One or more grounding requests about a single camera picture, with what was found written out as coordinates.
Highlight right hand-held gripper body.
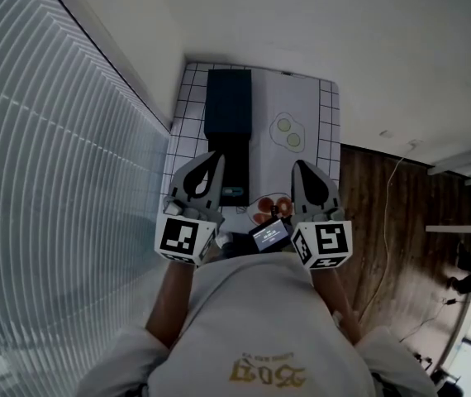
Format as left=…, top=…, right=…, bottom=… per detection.
left=291, top=203, right=353, bottom=271

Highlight person's blue jeans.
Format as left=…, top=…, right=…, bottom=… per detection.
left=218, top=233, right=257, bottom=262

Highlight person's left hand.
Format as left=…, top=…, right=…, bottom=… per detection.
left=163, top=198, right=225, bottom=225

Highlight person's left forearm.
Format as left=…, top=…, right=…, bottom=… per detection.
left=145, top=261, right=197, bottom=351

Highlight person's right forearm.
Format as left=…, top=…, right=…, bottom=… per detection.
left=309, top=266, right=363, bottom=341

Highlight white food-print placemat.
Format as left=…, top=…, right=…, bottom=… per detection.
left=218, top=67, right=323, bottom=227

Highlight person's white shirt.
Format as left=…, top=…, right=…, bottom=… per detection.
left=78, top=251, right=439, bottom=397

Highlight black screen device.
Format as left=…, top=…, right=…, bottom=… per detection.
left=248, top=217, right=293, bottom=252

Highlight white floor cable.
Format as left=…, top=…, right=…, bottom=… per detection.
left=359, top=142, right=416, bottom=320

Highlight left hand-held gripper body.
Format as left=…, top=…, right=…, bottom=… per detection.
left=155, top=188, right=225, bottom=267

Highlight dark blue box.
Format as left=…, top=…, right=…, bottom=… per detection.
left=202, top=68, right=255, bottom=209

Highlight white window blinds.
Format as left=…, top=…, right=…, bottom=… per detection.
left=0, top=0, right=173, bottom=397

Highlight white black-grid tablecloth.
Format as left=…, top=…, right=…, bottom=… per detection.
left=163, top=62, right=341, bottom=227

